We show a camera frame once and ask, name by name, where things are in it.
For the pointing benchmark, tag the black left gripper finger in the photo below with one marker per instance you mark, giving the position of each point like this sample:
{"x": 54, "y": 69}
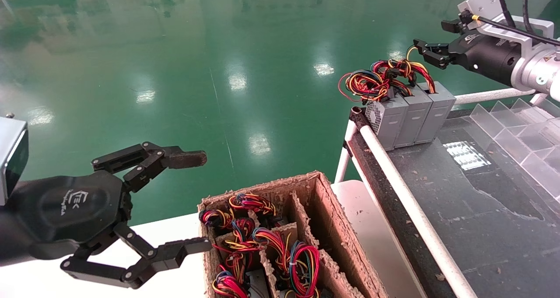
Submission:
{"x": 183, "y": 247}
{"x": 186, "y": 159}

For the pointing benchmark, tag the grey power supply unit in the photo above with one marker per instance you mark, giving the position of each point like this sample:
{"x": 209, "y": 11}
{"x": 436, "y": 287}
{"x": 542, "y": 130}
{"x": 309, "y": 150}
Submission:
{"x": 413, "y": 116}
{"x": 258, "y": 285}
{"x": 437, "y": 112}

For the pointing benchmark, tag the white frame leg pipe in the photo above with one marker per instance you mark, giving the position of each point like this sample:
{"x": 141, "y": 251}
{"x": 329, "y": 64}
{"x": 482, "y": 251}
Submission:
{"x": 345, "y": 158}

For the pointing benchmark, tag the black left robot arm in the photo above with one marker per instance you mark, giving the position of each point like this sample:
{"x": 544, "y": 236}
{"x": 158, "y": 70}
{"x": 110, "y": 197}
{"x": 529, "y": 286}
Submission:
{"x": 6, "y": 236}

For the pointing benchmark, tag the clear acrylic divider rack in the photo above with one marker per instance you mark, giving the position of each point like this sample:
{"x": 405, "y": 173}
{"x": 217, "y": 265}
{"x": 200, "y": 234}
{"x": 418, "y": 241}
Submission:
{"x": 512, "y": 131}

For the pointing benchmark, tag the grey power supply left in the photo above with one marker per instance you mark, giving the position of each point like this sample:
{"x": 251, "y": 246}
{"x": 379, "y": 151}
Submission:
{"x": 387, "y": 120}

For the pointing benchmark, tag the long white frame pipe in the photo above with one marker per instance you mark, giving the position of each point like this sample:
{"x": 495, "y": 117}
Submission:
{"x": 407, "y": 197}

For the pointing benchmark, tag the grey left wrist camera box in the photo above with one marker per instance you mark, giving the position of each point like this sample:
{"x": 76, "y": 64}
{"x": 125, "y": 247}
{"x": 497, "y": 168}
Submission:
{"x": 11, "y": 158}

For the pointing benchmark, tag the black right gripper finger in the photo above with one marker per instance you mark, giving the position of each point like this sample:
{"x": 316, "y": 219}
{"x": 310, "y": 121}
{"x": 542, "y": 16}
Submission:
{"x": 453, "y": 26}
{"x": 437, "y": 53}

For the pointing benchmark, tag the short white pipe stub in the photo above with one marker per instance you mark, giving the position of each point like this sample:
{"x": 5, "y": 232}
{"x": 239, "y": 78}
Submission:
{"x": 538, "y": 99}

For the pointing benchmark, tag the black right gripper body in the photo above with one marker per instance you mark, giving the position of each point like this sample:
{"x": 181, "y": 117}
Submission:
{"x": 488, "y": 55}

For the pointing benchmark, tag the black pipe joint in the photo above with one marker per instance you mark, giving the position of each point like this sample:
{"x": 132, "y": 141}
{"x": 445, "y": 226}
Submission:
{"x": 358, "y": 116}

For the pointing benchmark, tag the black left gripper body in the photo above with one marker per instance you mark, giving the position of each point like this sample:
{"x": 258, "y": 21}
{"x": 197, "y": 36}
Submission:
{"x": 74, "y": 206}

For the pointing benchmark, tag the brown cardboard divider box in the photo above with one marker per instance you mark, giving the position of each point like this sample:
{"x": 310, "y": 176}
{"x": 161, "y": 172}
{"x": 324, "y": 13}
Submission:
{"x": 326, "y": 210}

